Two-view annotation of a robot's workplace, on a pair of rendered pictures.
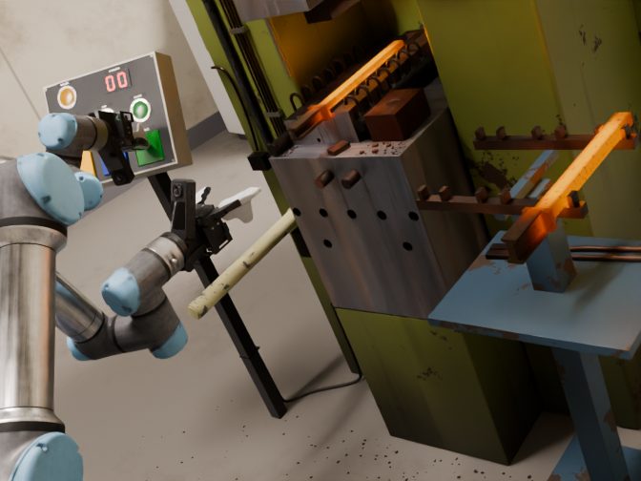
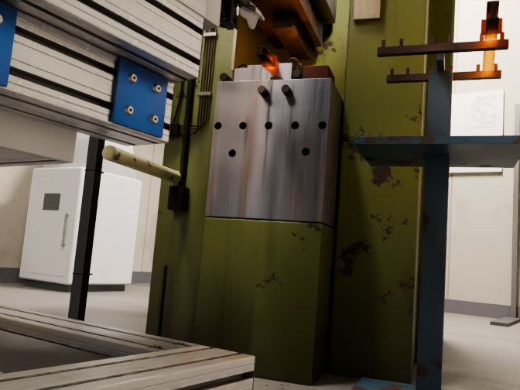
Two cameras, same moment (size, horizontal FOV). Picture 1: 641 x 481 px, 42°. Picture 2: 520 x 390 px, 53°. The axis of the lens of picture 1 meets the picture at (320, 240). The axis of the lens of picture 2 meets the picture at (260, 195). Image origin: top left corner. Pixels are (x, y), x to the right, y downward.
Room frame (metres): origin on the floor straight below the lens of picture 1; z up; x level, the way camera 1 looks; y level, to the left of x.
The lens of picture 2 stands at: (0.32, 0.72, 0.35)
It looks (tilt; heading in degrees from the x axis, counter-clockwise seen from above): 7 degrees up; 330
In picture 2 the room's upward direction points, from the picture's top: 5 degrees clockwise
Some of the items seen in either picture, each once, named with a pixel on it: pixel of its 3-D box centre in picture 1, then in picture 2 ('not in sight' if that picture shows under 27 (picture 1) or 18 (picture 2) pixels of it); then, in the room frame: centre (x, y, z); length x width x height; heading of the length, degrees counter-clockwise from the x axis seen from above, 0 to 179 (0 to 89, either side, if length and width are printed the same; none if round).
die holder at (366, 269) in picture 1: (422, 176); (289, 165); (1.91, -0.30, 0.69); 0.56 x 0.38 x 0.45; 132
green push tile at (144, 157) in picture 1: (150, 148); not in sight; (2.01, 0.30, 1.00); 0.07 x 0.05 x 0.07; 67
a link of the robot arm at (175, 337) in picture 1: (152, 327); not in sight; (1.39, 0.35, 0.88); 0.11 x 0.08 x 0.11; 70
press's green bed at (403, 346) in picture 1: (470, 318); (280, 293); (1.91, -0.30, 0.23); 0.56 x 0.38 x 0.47; 132
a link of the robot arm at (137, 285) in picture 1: (135, 284); not in sight; (1.38, 0.34, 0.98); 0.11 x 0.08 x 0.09; 132
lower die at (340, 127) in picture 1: (368, 84); (279, 94); (1.94, -0.25, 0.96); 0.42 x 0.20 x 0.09; 132
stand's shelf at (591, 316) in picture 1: (556, 286); (437, 152); (1.29, -0.37, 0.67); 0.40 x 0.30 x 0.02; 40
